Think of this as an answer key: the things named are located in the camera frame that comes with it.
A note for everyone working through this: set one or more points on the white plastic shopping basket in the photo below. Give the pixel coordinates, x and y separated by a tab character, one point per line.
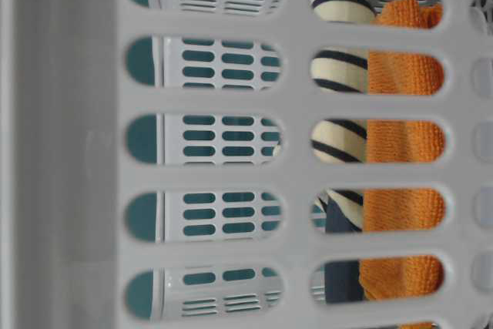
67	176

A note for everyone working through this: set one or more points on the cream navy striped cloth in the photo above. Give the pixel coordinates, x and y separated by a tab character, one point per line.
334	140

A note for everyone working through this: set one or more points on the dark navy cloth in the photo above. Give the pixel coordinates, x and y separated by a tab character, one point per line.
341	278

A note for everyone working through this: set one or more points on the orange knitted cloth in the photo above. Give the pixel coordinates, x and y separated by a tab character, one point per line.
403	142

